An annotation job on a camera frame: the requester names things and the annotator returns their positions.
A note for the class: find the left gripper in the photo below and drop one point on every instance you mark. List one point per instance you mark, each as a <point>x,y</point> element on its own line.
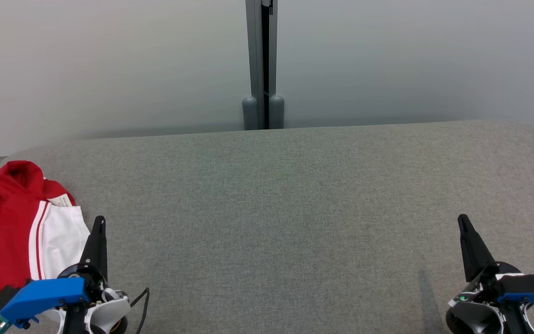
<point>109,315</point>

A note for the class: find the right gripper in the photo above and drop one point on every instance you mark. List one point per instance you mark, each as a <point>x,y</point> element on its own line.
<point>468,317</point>

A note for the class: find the grey fabric padded surface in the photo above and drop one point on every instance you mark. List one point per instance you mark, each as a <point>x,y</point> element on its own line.
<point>295,208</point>

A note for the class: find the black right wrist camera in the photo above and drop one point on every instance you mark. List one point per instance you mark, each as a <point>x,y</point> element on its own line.
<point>526,282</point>

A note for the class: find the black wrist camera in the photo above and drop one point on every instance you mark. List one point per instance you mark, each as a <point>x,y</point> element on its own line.
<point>526,282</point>
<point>3,297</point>

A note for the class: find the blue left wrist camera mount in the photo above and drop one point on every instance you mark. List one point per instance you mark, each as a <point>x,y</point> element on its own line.
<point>40,297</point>

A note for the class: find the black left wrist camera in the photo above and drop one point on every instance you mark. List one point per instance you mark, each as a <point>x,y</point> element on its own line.
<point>3,297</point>

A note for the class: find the grey cylindrical post foot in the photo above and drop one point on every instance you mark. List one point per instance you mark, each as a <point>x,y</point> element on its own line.
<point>250,113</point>
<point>276,112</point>

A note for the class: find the grey metal partition post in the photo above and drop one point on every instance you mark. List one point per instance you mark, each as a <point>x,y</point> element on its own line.
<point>251,46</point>

